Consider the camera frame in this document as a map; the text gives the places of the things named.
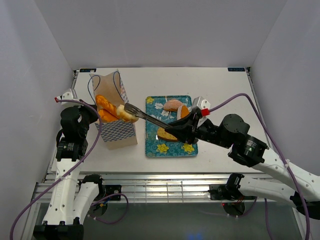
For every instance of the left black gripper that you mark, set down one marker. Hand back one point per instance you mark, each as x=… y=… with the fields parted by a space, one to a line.
x=93 y=113

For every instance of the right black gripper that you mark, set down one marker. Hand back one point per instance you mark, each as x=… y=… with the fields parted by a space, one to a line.
x=183 y=127

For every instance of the brown baguette slice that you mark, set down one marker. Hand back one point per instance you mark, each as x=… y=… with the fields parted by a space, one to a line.
x=166 y=135

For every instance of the orange long fake bread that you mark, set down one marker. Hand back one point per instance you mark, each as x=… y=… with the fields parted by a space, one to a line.
x=106 y=116

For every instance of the twisted braided fake bread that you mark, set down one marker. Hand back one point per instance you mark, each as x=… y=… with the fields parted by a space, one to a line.
x=105 y=104

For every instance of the blue checkered paper bag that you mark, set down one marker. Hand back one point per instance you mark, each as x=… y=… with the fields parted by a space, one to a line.
x=116 y=134

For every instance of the pale round bread slice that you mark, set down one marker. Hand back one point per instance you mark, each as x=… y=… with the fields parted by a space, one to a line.
x=125 y=116

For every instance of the metal tongs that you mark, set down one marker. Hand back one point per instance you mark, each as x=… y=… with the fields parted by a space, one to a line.
x=135 y=111

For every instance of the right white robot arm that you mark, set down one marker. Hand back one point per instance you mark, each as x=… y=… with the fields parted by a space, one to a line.
x=295 y=186

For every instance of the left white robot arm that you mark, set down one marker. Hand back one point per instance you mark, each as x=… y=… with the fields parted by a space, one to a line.
x=67 y=209

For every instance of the white-edged fake bread slice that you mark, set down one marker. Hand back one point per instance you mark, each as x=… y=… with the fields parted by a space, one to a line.
x=182 y=112

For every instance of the pink round fake bread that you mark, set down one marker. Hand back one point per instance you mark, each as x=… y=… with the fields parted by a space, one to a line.
x=172 y=105

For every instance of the left blue corner label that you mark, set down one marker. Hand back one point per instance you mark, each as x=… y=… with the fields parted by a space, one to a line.
x=87 y=70

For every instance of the blue corner label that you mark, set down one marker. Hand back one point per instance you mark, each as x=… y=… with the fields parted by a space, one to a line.
x=87 y=70
x=236 y=69

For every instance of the right blue corner label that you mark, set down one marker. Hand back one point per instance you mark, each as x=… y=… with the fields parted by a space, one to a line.
x=236 y=69

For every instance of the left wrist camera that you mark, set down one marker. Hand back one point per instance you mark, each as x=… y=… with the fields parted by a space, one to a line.
x=69 y=94

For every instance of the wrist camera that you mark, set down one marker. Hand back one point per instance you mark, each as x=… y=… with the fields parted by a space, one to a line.
x=201 y=106
x=69 y=94

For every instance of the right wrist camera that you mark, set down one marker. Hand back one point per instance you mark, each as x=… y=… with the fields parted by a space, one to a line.
x=201 y=106

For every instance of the aluminium frame rail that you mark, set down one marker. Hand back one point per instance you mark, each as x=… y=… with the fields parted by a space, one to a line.
x=157 y=188

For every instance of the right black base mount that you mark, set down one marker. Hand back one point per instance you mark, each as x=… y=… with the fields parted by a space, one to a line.
x=219 y=192

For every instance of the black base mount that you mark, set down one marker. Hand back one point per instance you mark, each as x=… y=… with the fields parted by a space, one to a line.
x=112 y=189
x=219 y=192

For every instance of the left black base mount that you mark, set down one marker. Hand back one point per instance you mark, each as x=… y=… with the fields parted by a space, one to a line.
x=112 y=189

